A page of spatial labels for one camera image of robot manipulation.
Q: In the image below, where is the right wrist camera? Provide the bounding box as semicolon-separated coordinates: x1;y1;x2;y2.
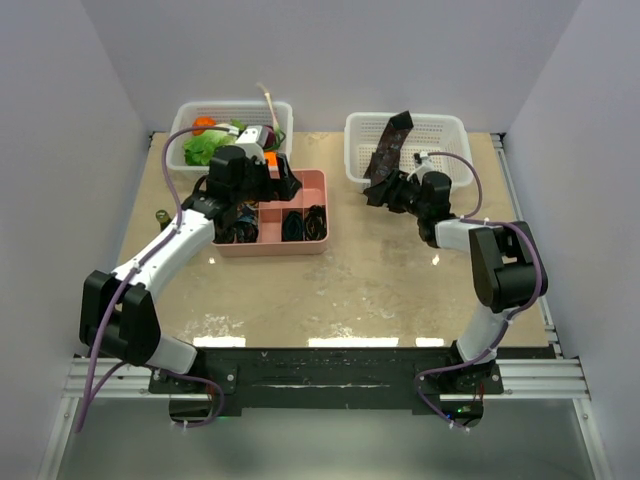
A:
412;151;435;183

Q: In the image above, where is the purple onion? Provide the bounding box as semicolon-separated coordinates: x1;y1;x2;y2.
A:
263;125;285;151

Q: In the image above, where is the purple cable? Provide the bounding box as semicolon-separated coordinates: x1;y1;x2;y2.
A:
413;151;546;432
74;124;241;432

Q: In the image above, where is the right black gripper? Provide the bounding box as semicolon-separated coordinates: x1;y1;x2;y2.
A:
363;168;428;219

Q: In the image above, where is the green onion stalk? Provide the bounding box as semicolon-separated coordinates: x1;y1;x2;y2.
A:
256;82;286;150

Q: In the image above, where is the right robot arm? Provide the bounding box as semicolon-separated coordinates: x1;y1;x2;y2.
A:
364;169;548;393

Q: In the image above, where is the orange front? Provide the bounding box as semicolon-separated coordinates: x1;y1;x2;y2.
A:
264;151;279;178

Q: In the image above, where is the rolled black orange tie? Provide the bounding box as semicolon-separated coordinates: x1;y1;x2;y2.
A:
304;205;328;241

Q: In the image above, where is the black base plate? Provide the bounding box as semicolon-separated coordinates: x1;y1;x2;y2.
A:
149;347;504;426

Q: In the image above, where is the green lettuce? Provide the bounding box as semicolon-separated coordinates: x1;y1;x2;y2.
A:
183;130;236;166

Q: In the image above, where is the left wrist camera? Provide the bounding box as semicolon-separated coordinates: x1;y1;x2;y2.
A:
235;125;273;163

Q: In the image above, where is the rolled dark blue tie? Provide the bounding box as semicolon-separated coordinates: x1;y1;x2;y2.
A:
215;201;259;244

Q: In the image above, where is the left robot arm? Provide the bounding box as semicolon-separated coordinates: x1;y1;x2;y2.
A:
79;144;302;392

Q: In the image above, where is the aluminium frame rail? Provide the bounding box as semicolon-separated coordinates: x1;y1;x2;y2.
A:
62;358;590;400

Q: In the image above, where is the orange tomato back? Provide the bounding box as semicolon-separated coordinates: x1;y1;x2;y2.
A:
192;116;216;136

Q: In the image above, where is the brown patterned tie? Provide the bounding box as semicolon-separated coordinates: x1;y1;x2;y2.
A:
363;110;414;193

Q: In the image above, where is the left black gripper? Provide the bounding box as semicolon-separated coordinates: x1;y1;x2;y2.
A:
232;154;301;206

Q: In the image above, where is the pink divided organizer tray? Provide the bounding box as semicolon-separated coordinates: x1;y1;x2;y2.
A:
216;169;329;257

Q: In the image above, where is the white vegetable basket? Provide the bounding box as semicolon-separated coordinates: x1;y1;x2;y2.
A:
165;101;294;182

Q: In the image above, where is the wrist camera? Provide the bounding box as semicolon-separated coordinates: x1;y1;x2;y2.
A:
235;125;273;163
412;151;435;183

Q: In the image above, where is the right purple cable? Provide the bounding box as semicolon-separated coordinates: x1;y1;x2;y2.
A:
413;151;546;432

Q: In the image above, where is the white empty basket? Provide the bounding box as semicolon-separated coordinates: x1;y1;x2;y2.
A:
344;112;474;190

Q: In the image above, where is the green glass bottle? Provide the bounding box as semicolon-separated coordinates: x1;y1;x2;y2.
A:
155;209;172;231

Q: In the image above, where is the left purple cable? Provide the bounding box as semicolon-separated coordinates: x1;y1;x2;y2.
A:
74;124;241;432

